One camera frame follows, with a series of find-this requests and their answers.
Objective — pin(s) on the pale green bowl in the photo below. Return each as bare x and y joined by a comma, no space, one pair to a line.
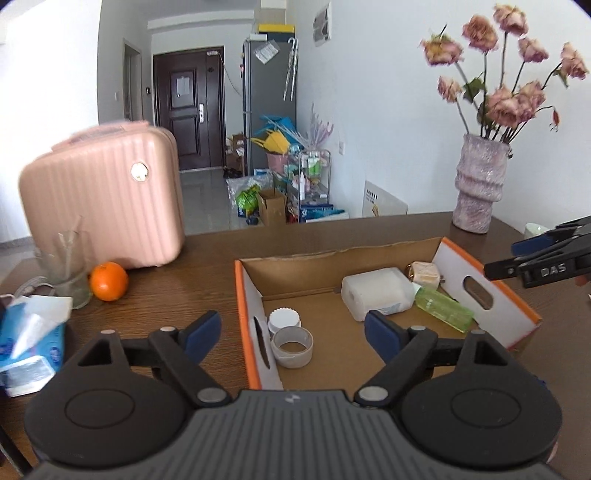
533,230

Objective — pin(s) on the translucent white plastic bottle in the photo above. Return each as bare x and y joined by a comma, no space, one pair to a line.
386,290

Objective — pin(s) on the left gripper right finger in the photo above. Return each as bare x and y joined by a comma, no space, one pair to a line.
405,353

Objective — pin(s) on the blue tissue pack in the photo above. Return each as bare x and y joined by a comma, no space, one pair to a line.
32,342

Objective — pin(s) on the wall electrical panel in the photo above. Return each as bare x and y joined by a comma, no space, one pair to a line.
322,25

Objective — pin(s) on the pink ceramic vase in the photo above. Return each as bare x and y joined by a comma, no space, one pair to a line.
479,180

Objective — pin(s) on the glass cup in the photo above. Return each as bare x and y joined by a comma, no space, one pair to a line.
64,266

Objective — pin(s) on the dark brown door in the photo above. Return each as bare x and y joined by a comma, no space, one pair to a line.
189,103

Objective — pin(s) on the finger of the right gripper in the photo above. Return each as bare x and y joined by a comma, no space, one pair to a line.
562,232
535,271

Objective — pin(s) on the white ridged jar lid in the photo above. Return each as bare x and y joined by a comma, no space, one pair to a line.
281,318

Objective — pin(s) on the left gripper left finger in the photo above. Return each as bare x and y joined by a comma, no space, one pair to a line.
180,353

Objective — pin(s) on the pink suitcase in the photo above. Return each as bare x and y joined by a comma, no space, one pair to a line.
117,186

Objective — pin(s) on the beige toothpick box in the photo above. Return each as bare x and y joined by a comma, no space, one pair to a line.
425,274

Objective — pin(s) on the yellow box on fridge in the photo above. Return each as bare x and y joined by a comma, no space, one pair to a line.
275,28

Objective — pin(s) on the small cardboard box floor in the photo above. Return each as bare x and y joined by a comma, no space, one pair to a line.
272,207

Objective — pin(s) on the green spray bottle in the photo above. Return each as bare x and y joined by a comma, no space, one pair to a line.
443,308

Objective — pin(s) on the orange fruit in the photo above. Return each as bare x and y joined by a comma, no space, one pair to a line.
108,281

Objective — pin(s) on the grey refrigerator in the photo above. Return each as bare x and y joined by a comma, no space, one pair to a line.
264,73

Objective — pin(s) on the dried pink roses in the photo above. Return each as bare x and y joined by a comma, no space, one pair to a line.
504,73

